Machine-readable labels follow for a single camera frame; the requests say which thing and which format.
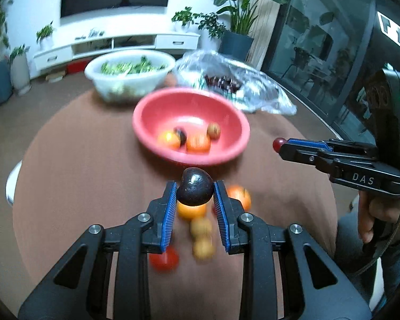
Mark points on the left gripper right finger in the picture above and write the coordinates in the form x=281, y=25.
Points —
x=313, y=286

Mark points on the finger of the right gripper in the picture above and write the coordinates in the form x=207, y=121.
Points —
x=320, y=159
x=336, y=146

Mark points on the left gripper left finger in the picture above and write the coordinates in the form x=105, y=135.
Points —
x=77, y=285

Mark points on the mandarin with stem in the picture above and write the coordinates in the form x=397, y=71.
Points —
x=242, y=194

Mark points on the yellow-brown small pear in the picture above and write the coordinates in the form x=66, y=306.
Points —
x=213, y=131

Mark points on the tan longan fruit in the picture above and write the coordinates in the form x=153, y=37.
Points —
x=200, y=227
x=203, y=248

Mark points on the dark plum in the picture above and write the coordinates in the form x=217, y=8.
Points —
x=196, y=187
x=181, y=133

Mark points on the small smooth orange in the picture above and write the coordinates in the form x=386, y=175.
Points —
x=189, y=213

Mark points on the large smooth orange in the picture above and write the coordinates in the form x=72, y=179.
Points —
x=169, y=139

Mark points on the person's right hand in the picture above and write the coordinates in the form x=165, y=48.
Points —
x=372, y=209

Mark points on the dark cherries in bag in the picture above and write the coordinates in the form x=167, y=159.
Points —
x=225, y=83

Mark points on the red plastic colander bowl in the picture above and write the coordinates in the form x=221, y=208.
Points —
x=192, y=110

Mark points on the large leafy plant dark pot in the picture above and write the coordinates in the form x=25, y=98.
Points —
x=232, y=23

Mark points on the clear plastic cherry bag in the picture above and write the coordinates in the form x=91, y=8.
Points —
x=247, y=88

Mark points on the small plant on cabinet right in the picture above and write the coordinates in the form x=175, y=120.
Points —
x=184, y=20

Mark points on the small plant on cabinet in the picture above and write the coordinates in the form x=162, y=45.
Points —
x=45, y=37
x=184, y=20

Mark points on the green leafy vegetables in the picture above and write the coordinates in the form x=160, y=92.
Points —
x=125, y=68

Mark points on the white plastic vegetable bowl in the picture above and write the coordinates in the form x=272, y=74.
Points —
x=133, y=87

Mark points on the red box under cabinet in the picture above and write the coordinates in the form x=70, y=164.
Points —
x=77, y=66

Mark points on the plant in white ribbed pot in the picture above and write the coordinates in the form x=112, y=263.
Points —
x=19, y=70

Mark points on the white tv cabinet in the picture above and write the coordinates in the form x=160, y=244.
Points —
x=81, y=48

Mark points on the small plant on cabinet left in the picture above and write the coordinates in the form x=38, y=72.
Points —
x=45, y=37

